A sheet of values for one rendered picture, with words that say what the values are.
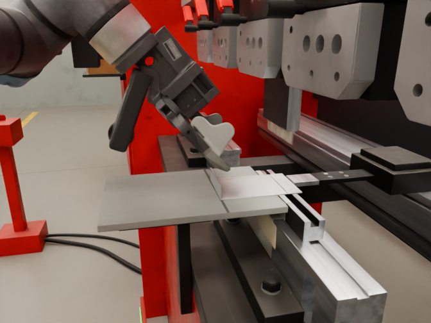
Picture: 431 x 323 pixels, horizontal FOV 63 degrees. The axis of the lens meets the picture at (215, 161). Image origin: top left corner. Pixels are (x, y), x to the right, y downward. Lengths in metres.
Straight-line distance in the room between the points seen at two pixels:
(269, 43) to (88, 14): 0.23
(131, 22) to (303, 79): 0.22
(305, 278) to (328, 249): 0.05
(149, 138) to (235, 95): 0.38
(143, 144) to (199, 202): 0.92
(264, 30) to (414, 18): 0.27
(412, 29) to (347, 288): 0.27
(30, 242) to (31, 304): 0.50
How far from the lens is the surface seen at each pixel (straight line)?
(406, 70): 0.27
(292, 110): 0.52
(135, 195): 0.56
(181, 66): 0.50
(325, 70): 0.36
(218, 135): 0.50
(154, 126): 1.40
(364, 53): 0.32
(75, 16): 0.49
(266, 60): 0.50
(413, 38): 0.27
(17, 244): 2.48
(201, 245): 0.66
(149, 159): 1.44
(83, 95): 7.67
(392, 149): 0.73
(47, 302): 2.06
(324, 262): 0.47
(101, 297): 2.00
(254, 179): 0.61
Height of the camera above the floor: 1.22
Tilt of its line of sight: 19 degrees down
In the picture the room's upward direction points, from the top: straight up
